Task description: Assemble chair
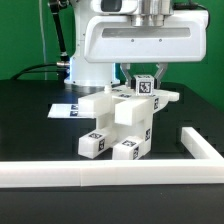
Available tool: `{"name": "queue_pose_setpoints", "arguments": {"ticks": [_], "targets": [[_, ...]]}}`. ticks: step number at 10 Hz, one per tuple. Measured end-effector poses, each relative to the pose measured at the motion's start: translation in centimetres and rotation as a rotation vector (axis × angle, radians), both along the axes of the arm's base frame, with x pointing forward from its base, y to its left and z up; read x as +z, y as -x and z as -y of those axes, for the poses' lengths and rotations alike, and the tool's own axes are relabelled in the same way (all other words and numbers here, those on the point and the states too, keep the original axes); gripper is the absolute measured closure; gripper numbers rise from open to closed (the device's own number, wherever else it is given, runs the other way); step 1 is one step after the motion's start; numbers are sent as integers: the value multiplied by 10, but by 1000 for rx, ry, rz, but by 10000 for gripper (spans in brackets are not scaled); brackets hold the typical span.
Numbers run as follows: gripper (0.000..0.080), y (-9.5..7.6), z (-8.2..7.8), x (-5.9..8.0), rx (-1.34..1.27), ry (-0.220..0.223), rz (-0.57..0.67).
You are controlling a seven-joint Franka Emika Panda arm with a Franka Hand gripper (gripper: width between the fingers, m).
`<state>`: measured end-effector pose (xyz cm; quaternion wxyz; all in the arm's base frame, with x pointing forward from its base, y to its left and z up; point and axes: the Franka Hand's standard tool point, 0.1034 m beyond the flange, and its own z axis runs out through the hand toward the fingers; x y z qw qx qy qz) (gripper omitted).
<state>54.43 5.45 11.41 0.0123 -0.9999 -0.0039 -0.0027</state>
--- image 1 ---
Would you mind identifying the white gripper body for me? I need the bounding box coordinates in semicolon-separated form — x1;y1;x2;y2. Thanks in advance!
84;10;208;63

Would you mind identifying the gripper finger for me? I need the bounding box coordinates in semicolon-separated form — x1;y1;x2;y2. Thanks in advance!
154;63;168;89
120;63;135;89

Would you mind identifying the small tagged cube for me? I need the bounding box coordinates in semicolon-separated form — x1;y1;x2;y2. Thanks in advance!
135;75;154;96

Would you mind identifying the white chair back frame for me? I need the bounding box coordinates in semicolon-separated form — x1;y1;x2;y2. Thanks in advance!
78;86;179;126

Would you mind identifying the white chair seat part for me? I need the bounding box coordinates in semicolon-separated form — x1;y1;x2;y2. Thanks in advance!
96;114;153;156

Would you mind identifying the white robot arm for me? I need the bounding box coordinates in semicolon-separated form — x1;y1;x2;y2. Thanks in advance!
65;0;210;93

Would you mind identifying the white U-shaped fence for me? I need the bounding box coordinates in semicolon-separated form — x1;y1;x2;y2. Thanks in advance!
0;127;224;188

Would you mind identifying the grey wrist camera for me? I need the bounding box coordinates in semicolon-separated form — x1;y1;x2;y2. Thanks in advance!
90;0;138;14

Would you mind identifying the white marker base plate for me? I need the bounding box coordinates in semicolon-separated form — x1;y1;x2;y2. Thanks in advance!
48;104;94;119

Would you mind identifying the black cable bundle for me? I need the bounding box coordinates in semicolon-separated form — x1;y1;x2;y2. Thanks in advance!
9;63;69;81

